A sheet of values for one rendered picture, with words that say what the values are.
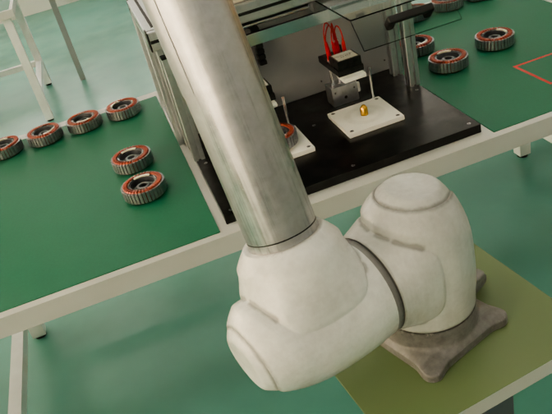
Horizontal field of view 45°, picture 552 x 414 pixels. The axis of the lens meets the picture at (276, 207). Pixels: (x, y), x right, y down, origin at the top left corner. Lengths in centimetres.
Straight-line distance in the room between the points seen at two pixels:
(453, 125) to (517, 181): 123
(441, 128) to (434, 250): 74
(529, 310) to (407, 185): 32
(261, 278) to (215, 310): 162
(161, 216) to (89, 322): 113
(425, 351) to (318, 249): 29
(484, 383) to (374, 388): 16
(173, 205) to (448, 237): 84
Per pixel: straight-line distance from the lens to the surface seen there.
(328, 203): 150
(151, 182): 173
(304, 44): 191
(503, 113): 174
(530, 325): 114
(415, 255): 94
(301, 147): 166
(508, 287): 120
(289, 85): 193
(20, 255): 169
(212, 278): 263
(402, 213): 93
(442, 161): 159
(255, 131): 82
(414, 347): 107
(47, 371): 256
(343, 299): 88
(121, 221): 164
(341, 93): 184
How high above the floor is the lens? 154
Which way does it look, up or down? 32 degrees down
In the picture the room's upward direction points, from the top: 15 degrees counter-clockwise
